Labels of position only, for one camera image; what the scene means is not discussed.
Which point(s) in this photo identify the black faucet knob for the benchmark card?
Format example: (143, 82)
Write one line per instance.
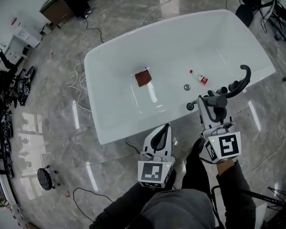
(234, 85)
(223, 90)

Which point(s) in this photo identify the person's leg black trousers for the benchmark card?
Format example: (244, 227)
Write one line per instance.
(195, 170)

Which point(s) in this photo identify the red-brown sponge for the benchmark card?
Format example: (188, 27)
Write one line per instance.
(143, 77)

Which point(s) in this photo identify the black equipment on floor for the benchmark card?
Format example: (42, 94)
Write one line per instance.
(26, 87)

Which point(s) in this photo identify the black curved faucet spout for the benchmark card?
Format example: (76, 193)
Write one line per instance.
(245, 81)

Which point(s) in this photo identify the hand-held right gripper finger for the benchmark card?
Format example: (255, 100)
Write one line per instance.
(222, 116)
(203, 113)

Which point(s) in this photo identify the pile of black equipment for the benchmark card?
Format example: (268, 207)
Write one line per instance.
(2, 128)

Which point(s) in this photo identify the small white table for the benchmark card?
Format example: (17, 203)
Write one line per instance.
(12, 49)

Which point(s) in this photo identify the black round stool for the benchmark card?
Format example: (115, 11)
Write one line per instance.
(44, 178)

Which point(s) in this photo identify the person's right forearm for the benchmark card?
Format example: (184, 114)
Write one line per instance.
(236, 190)

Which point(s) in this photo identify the clear plastic bottle red label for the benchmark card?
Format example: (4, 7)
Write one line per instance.
(201, 78)

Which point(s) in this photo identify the black rod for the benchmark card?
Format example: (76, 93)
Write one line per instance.
(262, 195)

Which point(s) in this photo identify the white bathtub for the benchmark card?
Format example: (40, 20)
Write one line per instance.
(181, 44)

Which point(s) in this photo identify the white cardboard box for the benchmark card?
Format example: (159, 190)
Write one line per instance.
(26, 32)

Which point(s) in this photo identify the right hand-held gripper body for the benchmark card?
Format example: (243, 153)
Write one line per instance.
(225, 144)

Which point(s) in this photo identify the metal drain plug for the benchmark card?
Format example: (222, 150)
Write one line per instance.
(187, 87)

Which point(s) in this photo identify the brown wooden cabinet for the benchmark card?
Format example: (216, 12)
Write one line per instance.
(56, 12)

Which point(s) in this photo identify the black tripod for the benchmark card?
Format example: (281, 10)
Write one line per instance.
(282, 194)

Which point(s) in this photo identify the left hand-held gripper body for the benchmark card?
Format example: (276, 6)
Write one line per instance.
(151, 170)

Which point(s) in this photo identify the black office chair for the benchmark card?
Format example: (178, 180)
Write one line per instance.
(246, 11)

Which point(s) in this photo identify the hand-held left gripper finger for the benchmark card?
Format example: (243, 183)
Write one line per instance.
(169, 143)
(148, 142)

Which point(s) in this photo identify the person's grey shirt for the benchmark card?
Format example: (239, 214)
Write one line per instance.
(176, 211)

